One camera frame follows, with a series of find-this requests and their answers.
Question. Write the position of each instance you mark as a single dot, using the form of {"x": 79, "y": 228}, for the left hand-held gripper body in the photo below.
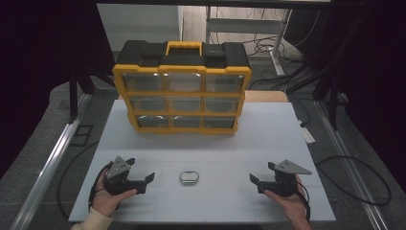
{"x": 117, "y": 183}

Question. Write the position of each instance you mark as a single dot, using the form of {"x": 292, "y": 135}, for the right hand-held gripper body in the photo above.
{"x": 284, "y": 185}

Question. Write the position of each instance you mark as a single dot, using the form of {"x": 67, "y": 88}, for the small silver metal tin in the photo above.
{"x": 189, "y": 178}

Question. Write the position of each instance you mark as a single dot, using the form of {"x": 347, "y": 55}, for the clear plastic drawer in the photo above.
{"x": 153, "y": 121}

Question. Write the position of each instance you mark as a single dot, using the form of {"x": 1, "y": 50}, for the yellow black drawer organizer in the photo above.
{"x": 183, "y": 57}

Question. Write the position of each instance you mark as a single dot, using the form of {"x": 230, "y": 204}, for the person's left hand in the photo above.
{"x": 103, "y": 201}

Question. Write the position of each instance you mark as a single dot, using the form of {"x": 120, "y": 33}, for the person's right hand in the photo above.
{"x": 295, "y": 207}

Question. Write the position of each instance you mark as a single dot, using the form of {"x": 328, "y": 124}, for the white table mat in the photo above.
{"x": 223, "y": 150}

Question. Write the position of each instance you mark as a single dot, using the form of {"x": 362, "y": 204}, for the white power strip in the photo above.
{"x": 307, "y": 134}

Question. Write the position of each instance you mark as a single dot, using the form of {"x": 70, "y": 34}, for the black metal stand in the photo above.
{"x": 73, "y": 99}
{"x": 333, "y": 105}

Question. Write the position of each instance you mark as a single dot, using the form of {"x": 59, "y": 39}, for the aluminium floor rail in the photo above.
{"x": 351, "y": 166}
{"x": 48, "y": 169}

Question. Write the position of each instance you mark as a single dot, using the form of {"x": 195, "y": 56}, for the white metal desk frame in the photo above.
{"x": 242, "y": 25}

